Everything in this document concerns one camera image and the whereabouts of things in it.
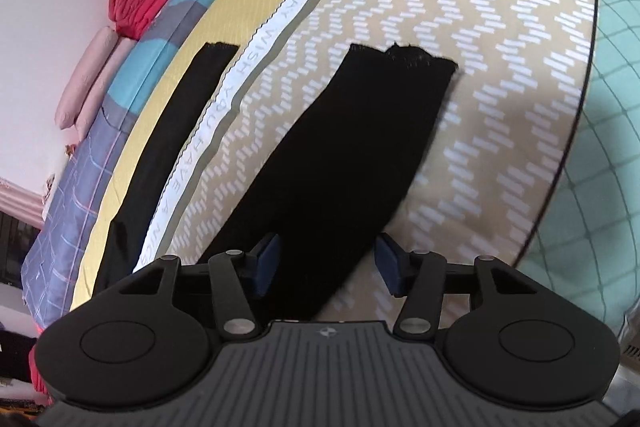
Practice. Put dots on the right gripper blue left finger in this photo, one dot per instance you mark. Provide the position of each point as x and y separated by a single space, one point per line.
265 258

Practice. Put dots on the black pants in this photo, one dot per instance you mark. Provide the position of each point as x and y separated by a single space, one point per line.
338 176

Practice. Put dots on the yellow patterned quilt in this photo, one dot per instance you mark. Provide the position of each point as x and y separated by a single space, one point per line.
300 111

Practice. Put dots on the blue plaid pillow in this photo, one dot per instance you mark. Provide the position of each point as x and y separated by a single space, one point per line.
50 269

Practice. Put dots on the folded pink garment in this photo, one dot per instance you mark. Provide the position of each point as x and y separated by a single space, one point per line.
93 75

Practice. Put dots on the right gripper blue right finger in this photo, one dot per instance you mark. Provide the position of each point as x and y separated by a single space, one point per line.
393 263

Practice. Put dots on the pink curtain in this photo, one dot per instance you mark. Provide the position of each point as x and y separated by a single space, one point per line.
21 204

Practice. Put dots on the green grid blanket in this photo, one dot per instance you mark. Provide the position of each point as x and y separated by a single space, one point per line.
586 248

